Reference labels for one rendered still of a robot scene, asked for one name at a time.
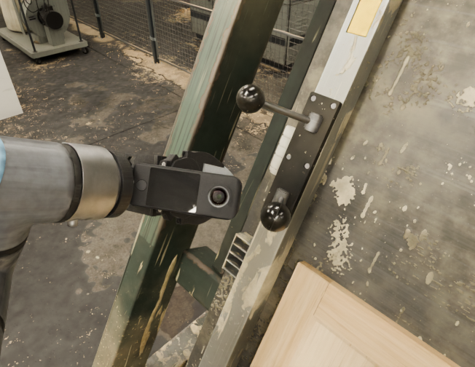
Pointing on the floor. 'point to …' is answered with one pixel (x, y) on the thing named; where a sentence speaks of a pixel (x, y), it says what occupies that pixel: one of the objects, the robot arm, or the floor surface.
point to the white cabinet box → (3, 88)
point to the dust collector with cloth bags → (40, 27)
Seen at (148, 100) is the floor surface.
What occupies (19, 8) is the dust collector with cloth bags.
